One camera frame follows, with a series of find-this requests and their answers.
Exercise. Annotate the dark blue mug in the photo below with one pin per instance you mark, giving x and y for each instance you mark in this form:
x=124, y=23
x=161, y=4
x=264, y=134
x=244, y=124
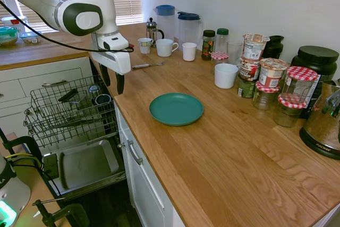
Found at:
x=103, y=99

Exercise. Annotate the clear glass container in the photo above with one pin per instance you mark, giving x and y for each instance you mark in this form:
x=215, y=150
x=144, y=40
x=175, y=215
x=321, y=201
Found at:
x=93, y=90

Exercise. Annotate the small container blue lid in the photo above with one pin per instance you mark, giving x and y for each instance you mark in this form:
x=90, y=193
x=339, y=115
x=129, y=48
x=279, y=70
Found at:
x=29, y=38

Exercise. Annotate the white mug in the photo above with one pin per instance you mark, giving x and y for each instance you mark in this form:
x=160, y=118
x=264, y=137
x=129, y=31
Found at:
x=164, y=48

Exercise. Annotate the wooden mounting table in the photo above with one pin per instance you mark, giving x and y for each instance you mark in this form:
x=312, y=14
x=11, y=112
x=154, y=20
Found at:
x=37, y=184

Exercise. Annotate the green can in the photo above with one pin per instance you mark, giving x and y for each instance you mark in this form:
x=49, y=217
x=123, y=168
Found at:
x=245, y=88

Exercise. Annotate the white ribbed cup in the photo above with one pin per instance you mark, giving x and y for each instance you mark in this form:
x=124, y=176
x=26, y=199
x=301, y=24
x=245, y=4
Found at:
x=189, y=51

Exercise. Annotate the white ceramic pot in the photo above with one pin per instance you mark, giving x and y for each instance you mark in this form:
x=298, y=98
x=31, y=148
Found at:
x=225, y=76

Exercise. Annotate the black protein tub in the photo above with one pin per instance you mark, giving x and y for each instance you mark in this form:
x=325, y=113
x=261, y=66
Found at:
x=317, y=60

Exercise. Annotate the glass French press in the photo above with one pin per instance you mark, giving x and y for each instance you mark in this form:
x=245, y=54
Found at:
x=153, y=33

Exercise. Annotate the clear drinking glass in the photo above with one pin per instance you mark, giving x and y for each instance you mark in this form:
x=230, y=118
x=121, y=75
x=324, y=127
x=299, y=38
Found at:
x=235, y=53

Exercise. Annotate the clear pitcher dark blue lid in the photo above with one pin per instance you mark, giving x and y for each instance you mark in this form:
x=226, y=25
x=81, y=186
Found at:
x=189, y=31

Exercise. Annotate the glass jar red checked lid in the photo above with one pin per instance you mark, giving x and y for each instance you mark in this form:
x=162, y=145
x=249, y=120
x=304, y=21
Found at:
x=288, y=114
x=264, y=98

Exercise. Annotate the large jar red checked lid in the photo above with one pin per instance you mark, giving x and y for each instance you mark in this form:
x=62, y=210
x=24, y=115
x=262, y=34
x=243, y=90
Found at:
x=298, y=86

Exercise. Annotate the steel electric kettle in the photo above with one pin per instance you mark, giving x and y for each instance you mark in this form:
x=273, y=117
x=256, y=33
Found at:
x=322, y=123

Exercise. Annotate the spice jar black lid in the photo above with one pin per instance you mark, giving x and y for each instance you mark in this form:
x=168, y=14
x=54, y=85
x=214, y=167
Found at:
x=208, y=46

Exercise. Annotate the clear bottle green lid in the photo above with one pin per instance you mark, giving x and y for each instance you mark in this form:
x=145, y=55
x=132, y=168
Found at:
x=222, y=41

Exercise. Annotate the food container green lid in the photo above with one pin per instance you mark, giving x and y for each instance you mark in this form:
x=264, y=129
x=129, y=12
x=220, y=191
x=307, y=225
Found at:
x=8, y=37

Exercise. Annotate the steel dishwasher door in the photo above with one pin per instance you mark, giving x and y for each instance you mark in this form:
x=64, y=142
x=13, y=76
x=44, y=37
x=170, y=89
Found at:
x=87, y=163

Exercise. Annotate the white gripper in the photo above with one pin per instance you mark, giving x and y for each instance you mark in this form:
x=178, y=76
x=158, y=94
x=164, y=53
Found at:
x=117, y=60

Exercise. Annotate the silver cabinet knob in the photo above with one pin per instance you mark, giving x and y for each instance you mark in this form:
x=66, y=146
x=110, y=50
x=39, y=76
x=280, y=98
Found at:
x=121, y=146

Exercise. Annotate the white container red label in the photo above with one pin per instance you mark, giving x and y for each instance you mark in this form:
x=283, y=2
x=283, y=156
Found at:
x=10, y=22

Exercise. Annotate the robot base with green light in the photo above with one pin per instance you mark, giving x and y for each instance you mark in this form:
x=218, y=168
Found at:
x=12, y=195

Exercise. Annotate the white patterned cup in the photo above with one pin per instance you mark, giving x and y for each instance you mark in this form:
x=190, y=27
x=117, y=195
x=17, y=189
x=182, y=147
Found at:
x=145, y=45

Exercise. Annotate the jars with red lids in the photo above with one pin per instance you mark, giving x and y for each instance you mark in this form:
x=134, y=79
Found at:
x=40, y=35

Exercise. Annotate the small jar red checked lid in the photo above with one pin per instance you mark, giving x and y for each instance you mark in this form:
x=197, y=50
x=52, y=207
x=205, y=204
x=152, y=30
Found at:
x=219, y=58

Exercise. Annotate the green plate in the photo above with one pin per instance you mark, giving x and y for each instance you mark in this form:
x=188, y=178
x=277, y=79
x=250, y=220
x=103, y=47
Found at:
x=176, y=108

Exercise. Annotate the white oatmeal cup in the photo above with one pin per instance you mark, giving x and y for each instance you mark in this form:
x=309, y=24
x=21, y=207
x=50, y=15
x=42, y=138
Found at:
x=271, y=74
x=253, y=47

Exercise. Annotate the clear pitcher light blue lid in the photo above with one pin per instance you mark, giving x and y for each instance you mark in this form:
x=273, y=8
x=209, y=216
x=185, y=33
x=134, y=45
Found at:
x=164, y=22

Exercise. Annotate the red oatmeal cup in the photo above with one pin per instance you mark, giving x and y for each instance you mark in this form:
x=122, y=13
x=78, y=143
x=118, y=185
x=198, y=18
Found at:
x=249, y=69

